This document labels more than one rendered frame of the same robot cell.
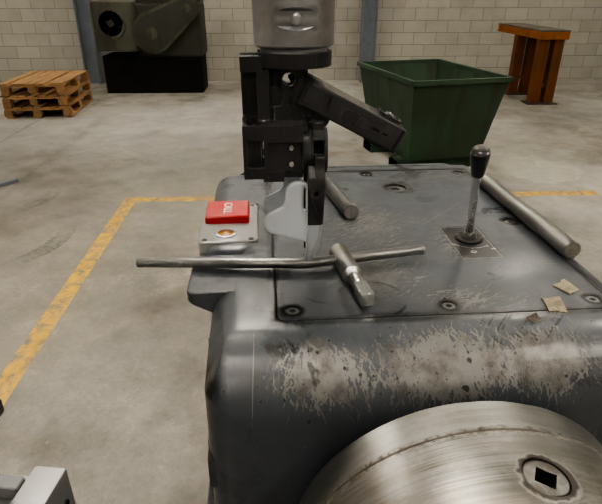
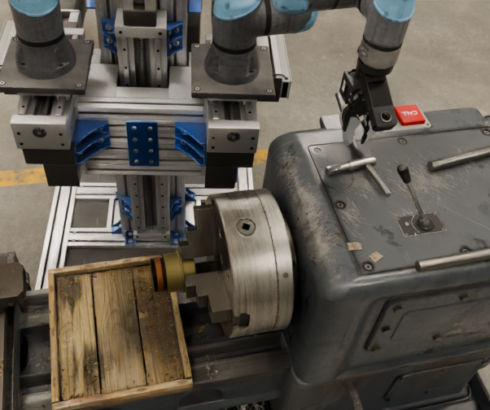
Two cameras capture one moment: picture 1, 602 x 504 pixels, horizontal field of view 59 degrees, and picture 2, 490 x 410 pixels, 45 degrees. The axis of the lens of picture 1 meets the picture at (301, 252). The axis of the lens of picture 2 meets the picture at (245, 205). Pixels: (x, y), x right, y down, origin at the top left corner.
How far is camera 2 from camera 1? 109 cm
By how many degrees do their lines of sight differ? 61
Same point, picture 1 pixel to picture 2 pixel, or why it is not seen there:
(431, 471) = (245, 198)
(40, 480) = (252, 124)
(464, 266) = (385, 216)
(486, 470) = (245, 210)
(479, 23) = not seen: outside the picture
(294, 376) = (282, 159)
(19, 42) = not seen: outside the picture
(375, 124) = (371, 112)
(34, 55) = not seen: outside the picture
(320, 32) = (368, 59)
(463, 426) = (265, 207)
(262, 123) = (352, 76)
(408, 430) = (264, 195)
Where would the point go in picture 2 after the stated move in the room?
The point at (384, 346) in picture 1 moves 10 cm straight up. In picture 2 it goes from (303, 182) to (311, 148)
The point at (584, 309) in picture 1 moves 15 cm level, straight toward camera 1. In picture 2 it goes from (354, 259) to (281, 231)
